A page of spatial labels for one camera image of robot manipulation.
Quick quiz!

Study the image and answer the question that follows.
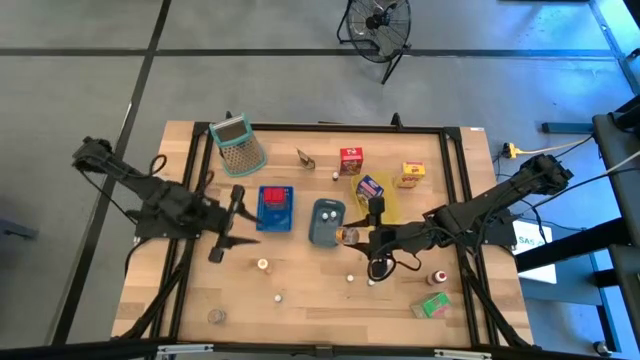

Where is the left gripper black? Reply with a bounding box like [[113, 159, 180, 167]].
[[202, 184, 263, 264]]

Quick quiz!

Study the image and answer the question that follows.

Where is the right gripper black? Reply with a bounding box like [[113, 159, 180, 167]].
[[343, 196, 408, 278]]

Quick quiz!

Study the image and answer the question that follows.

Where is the brown glass spice jar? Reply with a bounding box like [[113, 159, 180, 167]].
[[334, 227, 360, 246]]

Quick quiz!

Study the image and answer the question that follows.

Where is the red spice jar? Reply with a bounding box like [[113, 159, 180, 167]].
[[262, 187, 287, 210]]

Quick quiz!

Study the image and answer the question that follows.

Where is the grey-teal plastic basket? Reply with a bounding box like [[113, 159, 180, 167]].
[[307, 198, 347, 249]]

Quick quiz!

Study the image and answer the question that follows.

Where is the blue Frosted Flakes box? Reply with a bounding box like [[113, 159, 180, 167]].
[[355, 174, 385, 201]]

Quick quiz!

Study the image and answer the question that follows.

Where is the yellow Corn Pops box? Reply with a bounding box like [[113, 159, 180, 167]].
[[397, 160, 427, 190]]

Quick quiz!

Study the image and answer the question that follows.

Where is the blue plastic basket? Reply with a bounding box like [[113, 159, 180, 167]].
[[255, 185, 295, 234]]

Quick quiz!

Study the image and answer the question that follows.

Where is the yellow plastic basket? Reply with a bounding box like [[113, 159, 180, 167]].
[[350, 171, 404, 226]]

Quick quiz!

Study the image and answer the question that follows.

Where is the red Froot Loops box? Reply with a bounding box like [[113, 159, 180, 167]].
[[338, 146, 365, 177]]

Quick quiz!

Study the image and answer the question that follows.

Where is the teal-framed metal box grater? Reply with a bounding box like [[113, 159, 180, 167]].
[[208, 112, 268, 179]]

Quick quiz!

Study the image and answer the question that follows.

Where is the brown paper packet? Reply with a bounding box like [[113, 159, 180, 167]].
[[294, 146, 317, 171]]

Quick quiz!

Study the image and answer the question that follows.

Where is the green packaged sponge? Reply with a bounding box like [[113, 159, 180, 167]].
[[410, 291, 454, 320]]

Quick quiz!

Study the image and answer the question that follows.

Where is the white printed sign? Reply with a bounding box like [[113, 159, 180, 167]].
[[512, 219, 558, 285]]

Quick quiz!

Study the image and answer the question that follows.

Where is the black rig beam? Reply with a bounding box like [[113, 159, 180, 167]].
[[0, 338, 640, 360]]

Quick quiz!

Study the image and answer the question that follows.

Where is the black floor fan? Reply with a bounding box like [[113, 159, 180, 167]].
[[335, 0, 413, 86]]

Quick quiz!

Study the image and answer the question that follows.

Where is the blue metal bar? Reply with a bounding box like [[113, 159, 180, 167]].
[[541, 121, 596, 135]]

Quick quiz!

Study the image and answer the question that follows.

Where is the dark grey side table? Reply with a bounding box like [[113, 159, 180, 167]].
[[592, 94, 640, 360]]

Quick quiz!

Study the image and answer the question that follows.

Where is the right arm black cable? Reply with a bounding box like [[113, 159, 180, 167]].
[[366, 251, 422, 282]]

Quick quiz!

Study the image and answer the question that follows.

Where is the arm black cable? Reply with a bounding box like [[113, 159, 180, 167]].
[[366, 251, 422, 282], [148, 154, 169, 177]]

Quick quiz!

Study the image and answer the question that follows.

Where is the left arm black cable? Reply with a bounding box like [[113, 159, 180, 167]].
[[148, 154, 169, 177]]

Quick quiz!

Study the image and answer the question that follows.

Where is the black aluminium table frame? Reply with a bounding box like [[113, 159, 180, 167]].
[[117, 110, 536, 351]]

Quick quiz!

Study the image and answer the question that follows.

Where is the yellow power plug cord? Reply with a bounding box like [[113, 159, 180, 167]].
[[502, 134, 595, 160]]

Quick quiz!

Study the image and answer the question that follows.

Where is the black power cable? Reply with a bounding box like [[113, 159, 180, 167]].
[[529, 166, 640, 211]]

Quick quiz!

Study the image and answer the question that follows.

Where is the white cable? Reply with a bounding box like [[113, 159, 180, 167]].
[[602, 149, 640, 176]]

